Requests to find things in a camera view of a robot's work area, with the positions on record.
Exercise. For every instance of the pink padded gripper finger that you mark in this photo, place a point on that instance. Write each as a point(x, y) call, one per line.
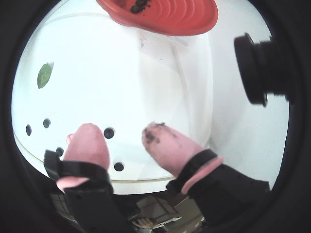
point(170, 150)
point(82, 150)

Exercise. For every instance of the red collapsible silicone cup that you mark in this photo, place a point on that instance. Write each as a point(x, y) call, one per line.
point(184, 19)

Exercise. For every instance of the white paper sheet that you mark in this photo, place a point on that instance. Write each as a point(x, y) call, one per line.
point(97, 85)

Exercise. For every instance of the dark green leaf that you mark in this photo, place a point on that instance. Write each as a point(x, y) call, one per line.
point(44, 76)

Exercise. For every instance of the black round camera lens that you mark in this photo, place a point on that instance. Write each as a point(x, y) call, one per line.
point(257, 70)

